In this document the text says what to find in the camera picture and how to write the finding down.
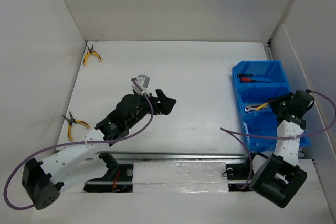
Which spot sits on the blue plastic compartment bin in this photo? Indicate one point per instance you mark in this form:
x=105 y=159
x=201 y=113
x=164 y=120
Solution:
x=262 y=122

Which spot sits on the red handled screwdriver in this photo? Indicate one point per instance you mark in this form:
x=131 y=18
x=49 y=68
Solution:
x=249 y=80

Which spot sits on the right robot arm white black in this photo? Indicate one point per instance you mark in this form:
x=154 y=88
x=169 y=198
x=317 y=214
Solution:
x=280 y=177

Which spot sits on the silver folding utility knife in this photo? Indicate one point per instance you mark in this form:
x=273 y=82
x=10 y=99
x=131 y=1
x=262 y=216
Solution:
x=251 y=107

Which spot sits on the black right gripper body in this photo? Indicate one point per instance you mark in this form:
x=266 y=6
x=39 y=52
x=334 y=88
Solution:
x=281 y=103

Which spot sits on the green black precision screwdriver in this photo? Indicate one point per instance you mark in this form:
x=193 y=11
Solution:
x=244 y=75

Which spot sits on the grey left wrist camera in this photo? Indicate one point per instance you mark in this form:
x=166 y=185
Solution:
x=140 y=84

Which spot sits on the metal mounting rail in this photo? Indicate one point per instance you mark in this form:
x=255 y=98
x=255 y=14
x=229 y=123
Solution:
x=181 y=155

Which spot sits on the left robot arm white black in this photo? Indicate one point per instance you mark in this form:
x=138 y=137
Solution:
x=112 y=129

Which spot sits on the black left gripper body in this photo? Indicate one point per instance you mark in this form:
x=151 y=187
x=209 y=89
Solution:
x=147 y=107

